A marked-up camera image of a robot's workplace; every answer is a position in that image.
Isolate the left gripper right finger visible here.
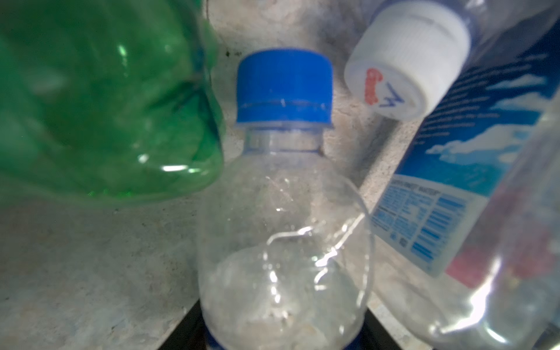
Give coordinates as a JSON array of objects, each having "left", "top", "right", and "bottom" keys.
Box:
[{"left": 358, "top": 310, "right": 402, "bottom": 350}]

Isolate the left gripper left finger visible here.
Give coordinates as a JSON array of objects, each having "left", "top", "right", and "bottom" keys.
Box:
[{"left": 158, "top": 300, "right": 206, "bottom": 350}]

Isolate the green bottle yellow cap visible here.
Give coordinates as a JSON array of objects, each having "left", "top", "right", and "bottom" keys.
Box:
[{"left": 1, "top": 1, "right": 225, "bottom": 204}]

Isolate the clear Ganten bottle white cap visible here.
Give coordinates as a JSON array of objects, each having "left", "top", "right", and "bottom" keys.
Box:
[{"left": 344, "top": 1, "right": 559, "bottom": 120}]

